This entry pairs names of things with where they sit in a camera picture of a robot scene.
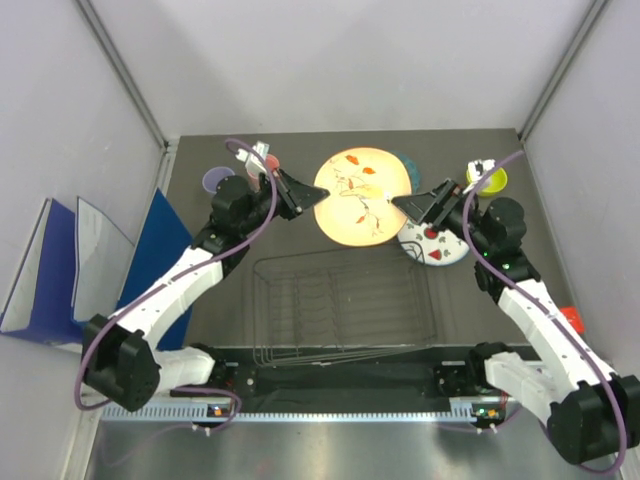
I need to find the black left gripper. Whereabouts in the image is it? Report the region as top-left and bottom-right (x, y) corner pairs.
(237, 167), (329, 237)

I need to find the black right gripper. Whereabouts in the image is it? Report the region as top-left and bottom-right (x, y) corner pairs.
(392, 180), (493, 258)

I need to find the teal scalloped plate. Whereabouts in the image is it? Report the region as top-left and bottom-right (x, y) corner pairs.
(392, 151), (422, 193)

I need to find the white patterned plate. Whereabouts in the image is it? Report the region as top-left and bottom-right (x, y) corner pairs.
(397, 220), (469, 267)

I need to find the pink plastic cup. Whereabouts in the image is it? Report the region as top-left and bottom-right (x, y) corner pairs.
(245, 154), (280, 191)

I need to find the beige plate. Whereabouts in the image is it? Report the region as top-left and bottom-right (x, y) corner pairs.
(314, 147), (412, 247)

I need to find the yellow-green plastic bowl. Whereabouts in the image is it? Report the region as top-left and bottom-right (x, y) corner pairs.
(466, 168), (508, 197)

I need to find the purple plastic cup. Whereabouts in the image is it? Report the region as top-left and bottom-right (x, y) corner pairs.
(202, 166), (235, 195)

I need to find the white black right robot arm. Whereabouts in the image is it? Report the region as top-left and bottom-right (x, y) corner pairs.
(391, 180), (639, 465)

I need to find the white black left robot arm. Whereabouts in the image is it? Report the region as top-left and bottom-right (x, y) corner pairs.
(76, 169), (330, 412)

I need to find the blue folder right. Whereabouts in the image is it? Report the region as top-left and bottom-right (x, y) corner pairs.
(74, 187), (196, 354)

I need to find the red plastic block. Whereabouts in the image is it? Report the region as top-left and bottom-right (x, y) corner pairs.
(560, 307), (585, 334)

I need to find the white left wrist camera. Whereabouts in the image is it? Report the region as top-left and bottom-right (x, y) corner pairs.
(235, 141), (270, 178)

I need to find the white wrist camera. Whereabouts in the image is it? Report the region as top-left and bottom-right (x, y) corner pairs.
(235, 141), (270, 178)
(464, 159), (495, 193)

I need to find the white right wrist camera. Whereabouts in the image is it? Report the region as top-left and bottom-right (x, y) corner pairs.
(464, 159), (495, 193)

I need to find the black wire dish rack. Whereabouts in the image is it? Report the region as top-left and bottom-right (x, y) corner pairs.
(252, 244), (437, 367)

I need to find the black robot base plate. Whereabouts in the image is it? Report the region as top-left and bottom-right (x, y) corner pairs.
(194, 346), (495, 400)

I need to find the blue ring binder middle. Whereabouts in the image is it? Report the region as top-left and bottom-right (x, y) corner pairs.
(71, 197), (134, 324)

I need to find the blue ring binder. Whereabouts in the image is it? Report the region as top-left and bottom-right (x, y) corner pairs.
(1, 198), (81, 347)
(71, 197), (134, 324)

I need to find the grey slotted cable duct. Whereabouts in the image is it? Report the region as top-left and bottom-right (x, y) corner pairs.
(100, 399), (506, 422)

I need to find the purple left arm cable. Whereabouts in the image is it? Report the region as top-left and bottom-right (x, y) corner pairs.
(73, 138), (279, 434)

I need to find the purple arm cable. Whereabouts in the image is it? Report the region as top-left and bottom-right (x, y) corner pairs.
(73, 138), (279, 434)
(462, 151), (629, 474)

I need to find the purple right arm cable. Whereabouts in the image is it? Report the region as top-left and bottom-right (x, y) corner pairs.
(462, 151), (629, 474)

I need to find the blue ring binder left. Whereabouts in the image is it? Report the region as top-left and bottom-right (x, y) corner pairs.
(1, 198), (81, 347)

